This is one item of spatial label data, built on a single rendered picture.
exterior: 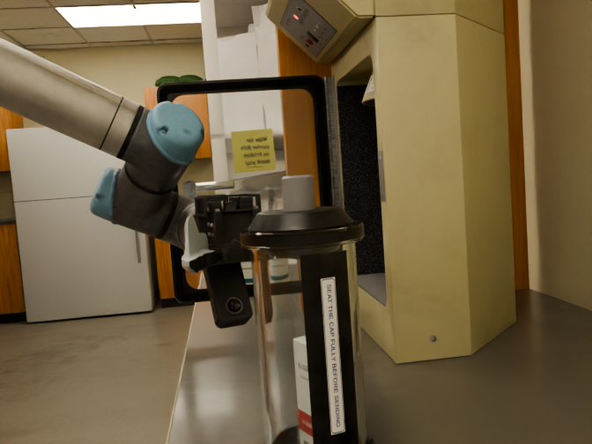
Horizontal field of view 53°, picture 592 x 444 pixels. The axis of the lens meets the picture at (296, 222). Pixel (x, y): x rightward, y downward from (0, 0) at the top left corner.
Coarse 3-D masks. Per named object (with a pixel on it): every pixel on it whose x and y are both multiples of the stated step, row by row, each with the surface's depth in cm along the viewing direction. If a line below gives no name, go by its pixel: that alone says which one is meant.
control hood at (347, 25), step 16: (272, 0) 97; (288, 0) 91; (320, 0) 82; (336, 0) 78; (352, 0) 78; (368, 0) 78; (272, 16) 104; (336, 16) 83; (352, 16) 78; (368, 16) 78; (352, 32) 86; (304, 48) 107; (336, 48) 97
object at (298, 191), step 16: (288, 176) 50; (304, 176) 50; (288, 192) 50; (304, 192) 50; (288, 208) 51; (304, 208) 50; (320, 208) 52; (336, 208) 50; (256, 224) 50; (272, 224) 48; (288, 224) 48; (304, 224) 47; (320, 224) 48; (336, 224) 48
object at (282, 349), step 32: (352, 224) 50; (256, 256) 49; (288, 256) 47; (352, 256) 50; (256, 288) 50; (288, 288) 48; (352, 288) 50; (256, 320) 51; (288, 320) 48; (352, 320) 50; (288, 352) 48; (288, 384) 49; (288, 416) 49
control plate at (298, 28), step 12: (300, 0) 87; (288, 12) 96; (300, 12) 92; (312, 12) 88; (288, 24) 101; (300, 24) 96; (312, 24) 92; (324, 24) 88; (300, 36) 102; (324, 36) 93; (312, 48) 103
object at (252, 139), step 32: (192, 96) 106; (224, 96) 107; (256, 96) 107; (288, 96) 108; (224, 128) 107; (256, 128) 108; (288, 128) 108; (224, 160) 107; (256, 160) 108; (288, 160) 109; (224, 192) 108; (256, 192) 108
